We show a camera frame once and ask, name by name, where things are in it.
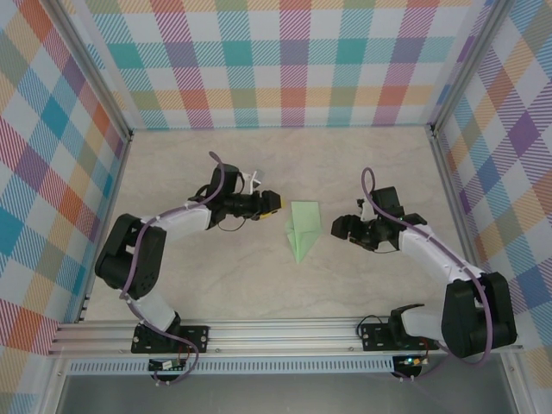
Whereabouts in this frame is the aluminium corner post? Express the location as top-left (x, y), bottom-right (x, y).
top-left (429, 0), bottom-right (508, 139)
top-left (45, 0), bottom-right (135, 143)

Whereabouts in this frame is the aluminium frame leg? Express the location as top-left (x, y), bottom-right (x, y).
top-left (502, 353), bottom-right (535, 414)
top-left (38, 357), bottom-right (70, 414)

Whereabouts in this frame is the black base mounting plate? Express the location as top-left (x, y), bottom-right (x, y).
top-left (131, 323), bottom-right (211, 355)
top-left (360, 321), bottom-right (441, 353)

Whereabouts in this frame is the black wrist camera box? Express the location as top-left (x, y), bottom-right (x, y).
top-left (371, 186), bottom-right (405, 219)
top-left (210, 165), bottom-right (242, 196)

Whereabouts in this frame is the perforated grey cable duct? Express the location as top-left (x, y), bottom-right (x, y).
top-left (66, 360), bottom-right (396, 375)

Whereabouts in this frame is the purple cable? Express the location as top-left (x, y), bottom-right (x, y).
top-left (360, 166), bottom-right (495, 383)
top-left (119, 150), bottom-right (226, 387)

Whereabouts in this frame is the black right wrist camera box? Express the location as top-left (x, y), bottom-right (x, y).
top-left (371, 186), bottom-right (405, 219)

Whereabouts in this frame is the thin black base wire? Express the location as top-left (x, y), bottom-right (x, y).
top-left (354, 317), bottom-right (392, 342)

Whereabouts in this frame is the light green paper sheet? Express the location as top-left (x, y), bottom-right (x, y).
top-left (284, 200), bottom-right (323, 265)

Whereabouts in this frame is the slim aluminium table rail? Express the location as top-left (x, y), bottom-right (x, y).
top-left (426, 124), bottom-right (497, 320)
top-left (75, 131), bottom-right (135, 324)

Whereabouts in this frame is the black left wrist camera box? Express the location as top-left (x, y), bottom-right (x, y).
top-left (210, 165), bottom-right (242, 196)

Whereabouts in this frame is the wide aluminium frame rail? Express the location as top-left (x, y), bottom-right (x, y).
top-left (47, 317), bottom-right (525, 357)

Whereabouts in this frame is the grey metal panel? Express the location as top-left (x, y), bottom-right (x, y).
top-left (53, 373), bottom-right (521, 414)

